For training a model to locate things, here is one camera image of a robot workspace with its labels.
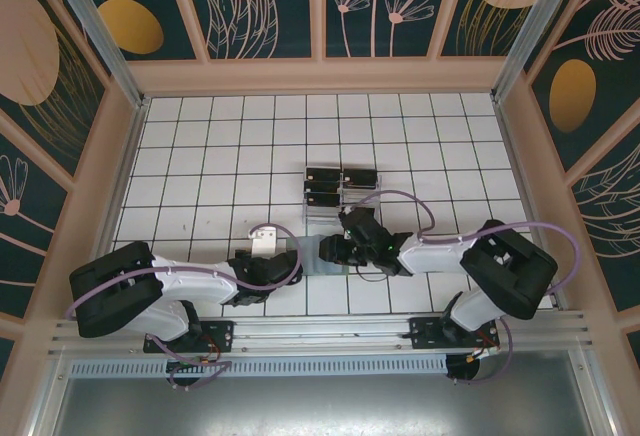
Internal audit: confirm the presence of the green card holder wallet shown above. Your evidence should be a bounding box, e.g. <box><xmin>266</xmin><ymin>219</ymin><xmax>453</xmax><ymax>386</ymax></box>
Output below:
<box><xmin>298</xmin><ymin>235</ymin><xmax>352</xmax><ymax>278</ymax></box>

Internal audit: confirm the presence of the clear acrylic card stand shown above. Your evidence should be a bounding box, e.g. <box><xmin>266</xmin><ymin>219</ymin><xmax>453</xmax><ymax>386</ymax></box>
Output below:
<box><xmin>301</xmin><ymin>165</ymin><xmax>384</xmax><ymax>230</ymax></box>

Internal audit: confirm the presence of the grey metal sheet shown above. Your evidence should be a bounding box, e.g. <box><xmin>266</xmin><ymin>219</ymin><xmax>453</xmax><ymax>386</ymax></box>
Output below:
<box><xmin>29</xmin><ymin>350</ymin><xmax>617</xmax><ymax>436</ymax></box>

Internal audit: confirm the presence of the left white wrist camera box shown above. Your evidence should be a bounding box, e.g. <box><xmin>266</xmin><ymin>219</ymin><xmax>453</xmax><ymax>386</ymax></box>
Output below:
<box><xmin>249</xmin><ymin>225</ymin><xmax>280</xmax><ymax>259</ymax></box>

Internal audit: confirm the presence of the thin black cable loop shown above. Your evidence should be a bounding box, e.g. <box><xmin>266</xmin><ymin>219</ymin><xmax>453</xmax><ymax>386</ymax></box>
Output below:
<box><xmin>349</xmin><ymin>261</ymin><xmax>390</xmax><ymax>286</ymax></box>

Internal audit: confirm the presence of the aluminium mounting rail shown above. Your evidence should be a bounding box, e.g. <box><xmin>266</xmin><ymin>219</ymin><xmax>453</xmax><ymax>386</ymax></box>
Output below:
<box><xmin>47</xmin><ymin>309</ymin><xmax>596</xmax><ymax>358</ymax></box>

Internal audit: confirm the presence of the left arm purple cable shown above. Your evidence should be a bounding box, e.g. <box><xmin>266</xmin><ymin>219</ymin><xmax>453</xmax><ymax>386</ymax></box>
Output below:
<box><xmin>66</xmin><ymin>223</ymin><xmax>297</xmax><ymax>391</ymax></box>

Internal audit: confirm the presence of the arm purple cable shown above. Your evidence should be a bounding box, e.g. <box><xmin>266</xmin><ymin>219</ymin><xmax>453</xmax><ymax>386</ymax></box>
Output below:
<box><xmin>66</xmin><ymin>223</ymin><xmax>297</xmax><ymax>391</ymax></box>
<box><xmin>342</xmin><ymin>189</ymin><xmax>587</xmax><ymax>386</ymax></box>

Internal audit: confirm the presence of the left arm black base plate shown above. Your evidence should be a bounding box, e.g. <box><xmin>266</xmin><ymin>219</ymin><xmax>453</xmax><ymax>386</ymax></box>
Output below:
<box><xmin>143</xmin><ymin>319</ymin><xmax>236</xmax><ymax>356</ymax></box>

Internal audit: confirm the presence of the grey slotted cable duct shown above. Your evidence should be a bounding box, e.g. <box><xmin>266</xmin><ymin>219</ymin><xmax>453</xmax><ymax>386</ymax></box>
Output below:
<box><xmin>67</xmin><ymin>354</ymin><xmax>450</xmax><ymax>378</ymax></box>

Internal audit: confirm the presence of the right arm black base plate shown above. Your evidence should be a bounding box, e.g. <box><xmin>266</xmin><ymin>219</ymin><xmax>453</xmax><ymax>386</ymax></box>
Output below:
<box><xmin>407</xmin><ymin>315</ymin><xmax>501</xmax><ymax>353</ymax></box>

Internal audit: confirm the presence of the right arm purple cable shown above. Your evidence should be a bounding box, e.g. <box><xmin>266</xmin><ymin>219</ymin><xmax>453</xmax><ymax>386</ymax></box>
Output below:
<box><xmin>342</xmin><ymin>189</ymin><xmax>587</xmax><ymax>386</ymax></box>

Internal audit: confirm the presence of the aluminium corner post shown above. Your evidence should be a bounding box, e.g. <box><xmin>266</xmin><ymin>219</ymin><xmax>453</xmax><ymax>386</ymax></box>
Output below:
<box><xmin>40</xmin><ymin>0</ymin><xmax>152</xmax><ymax>110</ymax></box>
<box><xmin>489</xmin><ymin>0</ymin><xmax>600</xmax><ymax>103</ymax></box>

